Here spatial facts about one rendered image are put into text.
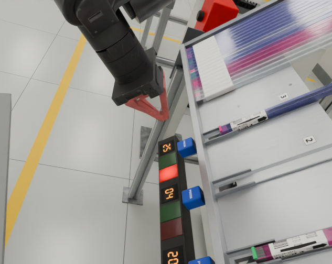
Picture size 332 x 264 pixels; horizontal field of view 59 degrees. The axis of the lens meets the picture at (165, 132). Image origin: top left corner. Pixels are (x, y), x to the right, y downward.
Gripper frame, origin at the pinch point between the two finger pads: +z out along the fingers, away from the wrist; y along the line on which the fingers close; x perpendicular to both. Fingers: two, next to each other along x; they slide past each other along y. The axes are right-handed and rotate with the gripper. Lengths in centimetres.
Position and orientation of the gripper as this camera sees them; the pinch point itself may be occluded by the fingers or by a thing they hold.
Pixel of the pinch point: (162, 116)
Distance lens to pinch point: 47.6
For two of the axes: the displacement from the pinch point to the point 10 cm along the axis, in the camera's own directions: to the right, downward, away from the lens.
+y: -0.3, -6.5, 7.6
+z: 4.5, 6.7, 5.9
